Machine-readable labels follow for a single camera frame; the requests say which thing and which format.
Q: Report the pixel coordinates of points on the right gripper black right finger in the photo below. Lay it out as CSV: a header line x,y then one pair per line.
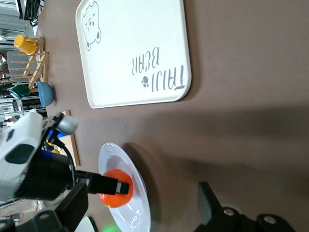
x,y
272,224

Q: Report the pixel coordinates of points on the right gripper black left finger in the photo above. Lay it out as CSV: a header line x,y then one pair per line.
x,y
206,200

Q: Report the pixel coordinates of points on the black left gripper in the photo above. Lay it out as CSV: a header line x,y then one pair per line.
x,y
48,176

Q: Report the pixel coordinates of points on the orange mandarin fruit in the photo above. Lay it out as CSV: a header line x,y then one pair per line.
x,y
113,201

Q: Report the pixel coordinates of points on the white round plate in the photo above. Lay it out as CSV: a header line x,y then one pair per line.
x,y
135,188

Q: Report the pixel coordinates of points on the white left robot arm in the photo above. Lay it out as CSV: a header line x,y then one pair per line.
x,y
17,135

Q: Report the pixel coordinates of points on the grey plate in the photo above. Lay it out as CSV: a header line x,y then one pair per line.
x,y
17,58

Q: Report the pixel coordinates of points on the wooden cutting board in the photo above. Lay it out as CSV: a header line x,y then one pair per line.
x,y
74,149

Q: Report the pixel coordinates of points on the yellow lemon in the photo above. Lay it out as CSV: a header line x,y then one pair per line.
x,y
56,151

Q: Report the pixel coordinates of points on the blue bowl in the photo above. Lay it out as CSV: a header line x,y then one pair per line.
x,y
46,94

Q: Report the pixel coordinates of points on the dark green mug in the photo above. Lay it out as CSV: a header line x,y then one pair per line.
x,y
19,91

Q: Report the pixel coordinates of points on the wooden mug rack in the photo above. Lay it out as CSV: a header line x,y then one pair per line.
x,y
39,70

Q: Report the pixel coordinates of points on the brown table mat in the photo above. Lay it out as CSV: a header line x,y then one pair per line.
x,y
241,72

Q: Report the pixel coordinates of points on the cream bear print tray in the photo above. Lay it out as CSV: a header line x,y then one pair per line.
x,y
135,36

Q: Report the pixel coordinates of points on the yellow mug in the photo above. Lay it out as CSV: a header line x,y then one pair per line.
x,y
24,44

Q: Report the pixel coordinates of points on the dark grey camera mount bracket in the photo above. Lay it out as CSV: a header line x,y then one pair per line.
x,y
60,210

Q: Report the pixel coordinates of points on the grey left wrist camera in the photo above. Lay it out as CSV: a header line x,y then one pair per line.
x,y
68,123

